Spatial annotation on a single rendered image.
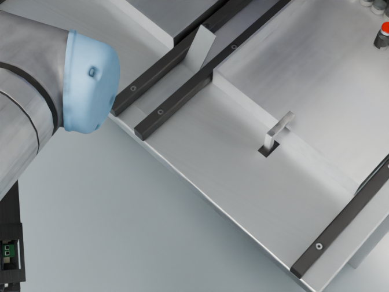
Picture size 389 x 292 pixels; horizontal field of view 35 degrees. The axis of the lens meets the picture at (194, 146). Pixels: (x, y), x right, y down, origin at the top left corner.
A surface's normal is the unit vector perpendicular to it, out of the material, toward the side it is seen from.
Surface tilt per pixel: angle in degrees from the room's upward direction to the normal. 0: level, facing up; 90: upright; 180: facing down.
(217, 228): 0
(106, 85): 90
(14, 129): 51
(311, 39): 0
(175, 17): 0
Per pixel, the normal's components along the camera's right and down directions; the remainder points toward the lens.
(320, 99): 0.00, -0.45
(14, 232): 0.32, -0.35
